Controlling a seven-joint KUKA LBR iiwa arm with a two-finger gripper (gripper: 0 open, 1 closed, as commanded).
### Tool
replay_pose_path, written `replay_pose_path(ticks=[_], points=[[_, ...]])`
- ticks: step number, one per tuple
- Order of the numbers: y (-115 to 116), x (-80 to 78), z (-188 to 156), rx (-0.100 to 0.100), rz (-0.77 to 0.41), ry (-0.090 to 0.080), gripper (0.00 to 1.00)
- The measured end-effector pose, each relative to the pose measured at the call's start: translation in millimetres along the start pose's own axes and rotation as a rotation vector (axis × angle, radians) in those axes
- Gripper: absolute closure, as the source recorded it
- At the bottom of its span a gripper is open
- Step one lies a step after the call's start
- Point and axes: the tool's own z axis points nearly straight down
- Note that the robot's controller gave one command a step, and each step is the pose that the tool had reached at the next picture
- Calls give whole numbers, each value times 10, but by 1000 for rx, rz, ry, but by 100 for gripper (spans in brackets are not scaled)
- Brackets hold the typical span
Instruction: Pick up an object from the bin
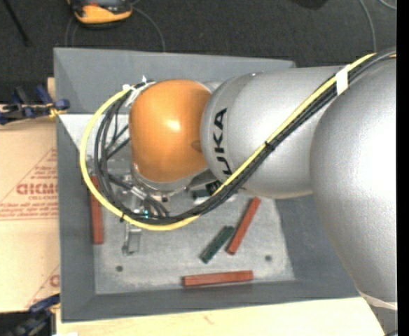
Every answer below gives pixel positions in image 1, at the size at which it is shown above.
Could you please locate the dark green flat block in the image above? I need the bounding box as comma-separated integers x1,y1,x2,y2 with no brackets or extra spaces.
199,225,236,265

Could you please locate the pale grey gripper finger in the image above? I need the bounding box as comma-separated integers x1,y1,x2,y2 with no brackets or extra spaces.
121,222,131,257
129,227,144,254

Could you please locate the grey metal bin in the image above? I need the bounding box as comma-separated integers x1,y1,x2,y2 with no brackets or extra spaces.
53,47,361,322

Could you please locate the red-brown flat block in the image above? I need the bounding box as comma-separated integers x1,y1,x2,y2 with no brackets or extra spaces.
181,269,255,288
90,174,105,245
226,197,263,256

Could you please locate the brown cardboard board red print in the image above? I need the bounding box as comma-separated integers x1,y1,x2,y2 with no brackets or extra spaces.
0,116,62,315

